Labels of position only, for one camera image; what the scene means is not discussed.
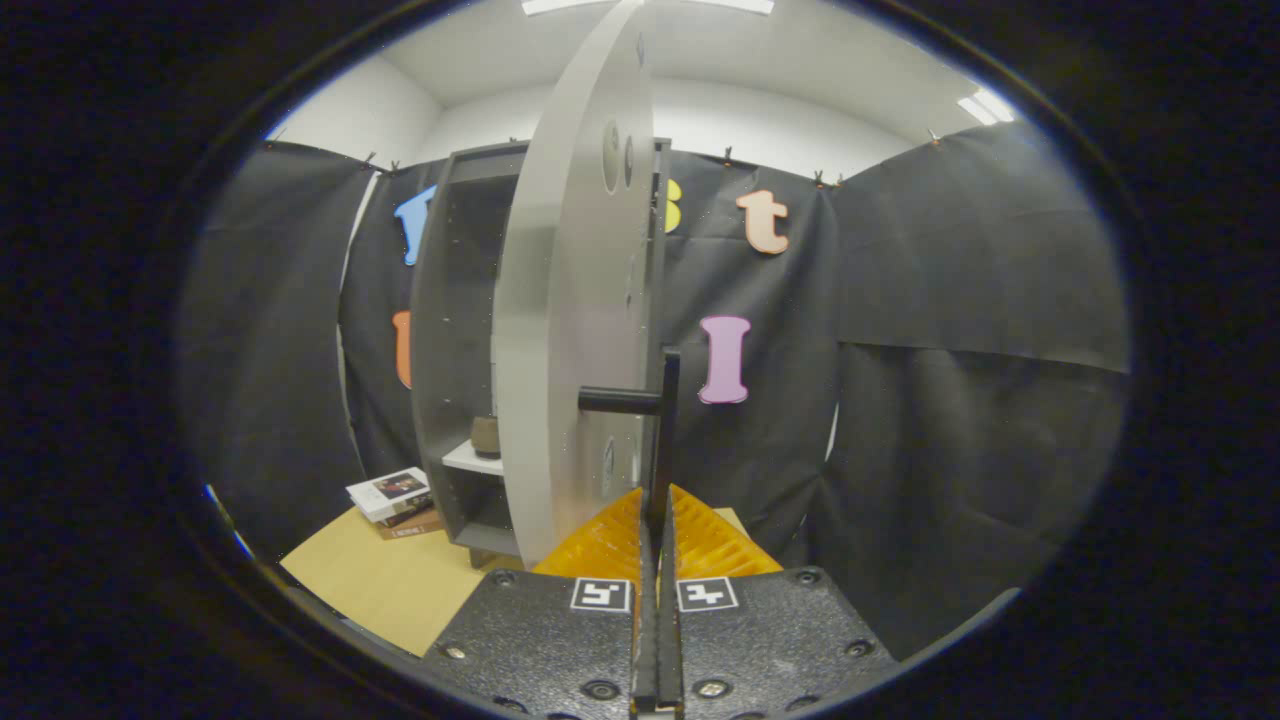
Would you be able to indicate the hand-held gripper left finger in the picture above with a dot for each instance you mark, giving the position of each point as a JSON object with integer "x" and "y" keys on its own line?
{"x": 540, "y": 640}

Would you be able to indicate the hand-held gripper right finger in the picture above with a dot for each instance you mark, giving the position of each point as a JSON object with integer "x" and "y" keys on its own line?
{"x": 770, "y": 640}

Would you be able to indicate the brown fuzzy shoe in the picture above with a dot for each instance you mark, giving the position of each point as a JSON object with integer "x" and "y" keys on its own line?
{"x": 486, "y": 437}

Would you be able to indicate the grey shoe cabinet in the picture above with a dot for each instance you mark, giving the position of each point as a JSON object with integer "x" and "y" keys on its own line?
{"x": 450, "y": 330}

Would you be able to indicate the brown book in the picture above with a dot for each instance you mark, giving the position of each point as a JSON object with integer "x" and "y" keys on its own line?
{"x": 415, "y": 527}

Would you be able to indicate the white book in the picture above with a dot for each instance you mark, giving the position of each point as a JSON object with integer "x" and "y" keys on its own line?
{"x": 388, "y": 492}

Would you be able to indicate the black backdrop cloth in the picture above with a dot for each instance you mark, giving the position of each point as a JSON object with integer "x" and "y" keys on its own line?
{"x": 950, "y": 300}

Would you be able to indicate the small ceiling light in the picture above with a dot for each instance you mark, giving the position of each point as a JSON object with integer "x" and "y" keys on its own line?
{"x": 985, "y": 105}

